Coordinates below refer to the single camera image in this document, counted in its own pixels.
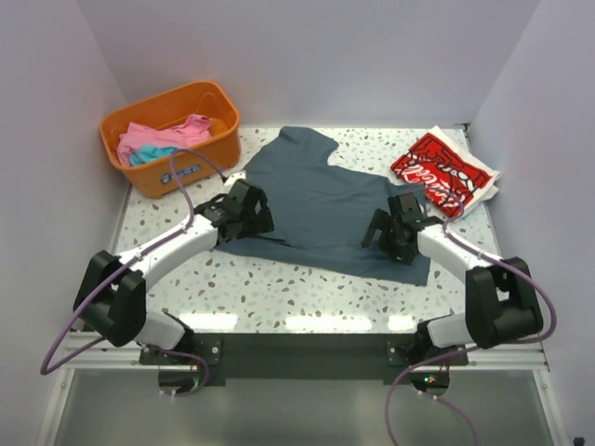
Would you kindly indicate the red white folded t shirt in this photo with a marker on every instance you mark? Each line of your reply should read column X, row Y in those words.
column 455, row 180

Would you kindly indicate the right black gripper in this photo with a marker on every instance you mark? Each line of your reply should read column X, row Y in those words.
column 382, row 221

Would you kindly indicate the turquoise t shirt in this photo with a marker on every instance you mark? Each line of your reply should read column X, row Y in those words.
column 149, row 153

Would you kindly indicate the slate blue t shirt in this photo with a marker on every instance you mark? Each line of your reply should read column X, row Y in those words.
column 321, row 211

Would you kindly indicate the aluminium frame rail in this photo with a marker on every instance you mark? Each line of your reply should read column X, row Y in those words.
column 502, row 353

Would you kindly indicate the pink t shirt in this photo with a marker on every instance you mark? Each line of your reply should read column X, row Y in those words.
column 192, row 132

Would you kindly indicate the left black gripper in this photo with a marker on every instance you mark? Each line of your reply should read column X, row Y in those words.
column 261, row 222

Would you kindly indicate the orange plastic basket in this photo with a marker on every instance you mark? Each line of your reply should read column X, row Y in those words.
column 173, row 107

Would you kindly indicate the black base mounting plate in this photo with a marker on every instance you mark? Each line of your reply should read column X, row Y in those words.
column 300, row 368

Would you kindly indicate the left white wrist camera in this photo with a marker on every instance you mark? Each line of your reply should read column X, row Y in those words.
column 233, row 178

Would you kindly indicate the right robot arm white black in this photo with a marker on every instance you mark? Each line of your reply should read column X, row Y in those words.
column 501, row 304

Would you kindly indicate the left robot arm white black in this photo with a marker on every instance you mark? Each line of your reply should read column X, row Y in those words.
column 112, row 298

